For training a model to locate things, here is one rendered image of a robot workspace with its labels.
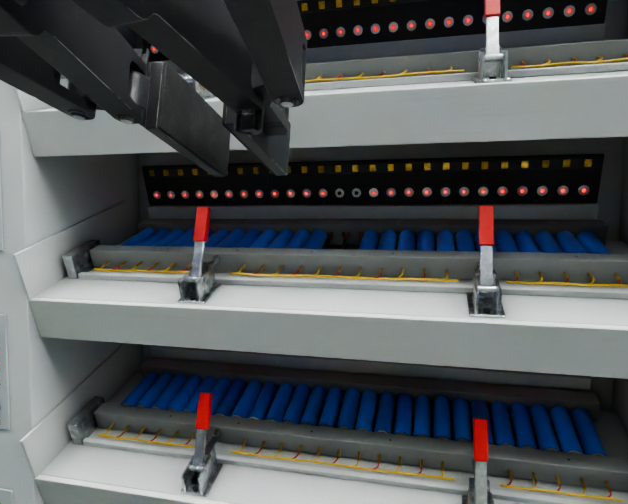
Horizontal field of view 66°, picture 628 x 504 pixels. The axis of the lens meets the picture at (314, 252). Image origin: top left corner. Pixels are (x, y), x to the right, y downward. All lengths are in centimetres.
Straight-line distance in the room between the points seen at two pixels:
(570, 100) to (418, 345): 23
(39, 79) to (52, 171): 39
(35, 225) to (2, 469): 26
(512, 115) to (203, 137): 26
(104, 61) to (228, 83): 5
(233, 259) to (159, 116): 31
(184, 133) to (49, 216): 37
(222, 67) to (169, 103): 6
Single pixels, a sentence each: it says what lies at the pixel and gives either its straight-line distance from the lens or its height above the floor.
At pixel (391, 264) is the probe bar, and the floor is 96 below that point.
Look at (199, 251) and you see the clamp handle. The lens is 48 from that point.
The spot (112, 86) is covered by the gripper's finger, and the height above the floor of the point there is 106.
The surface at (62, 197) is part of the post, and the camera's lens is 61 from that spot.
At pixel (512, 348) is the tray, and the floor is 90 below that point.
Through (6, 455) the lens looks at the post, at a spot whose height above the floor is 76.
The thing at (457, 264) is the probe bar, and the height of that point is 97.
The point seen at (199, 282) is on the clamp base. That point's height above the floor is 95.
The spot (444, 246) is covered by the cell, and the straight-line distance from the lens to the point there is 51.
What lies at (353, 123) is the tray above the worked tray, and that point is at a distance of 43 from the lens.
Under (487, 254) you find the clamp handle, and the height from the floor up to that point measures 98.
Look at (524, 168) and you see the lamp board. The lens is 57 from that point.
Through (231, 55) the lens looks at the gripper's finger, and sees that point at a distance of 18.
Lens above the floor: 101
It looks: 4 degrees down
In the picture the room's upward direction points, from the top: straight up
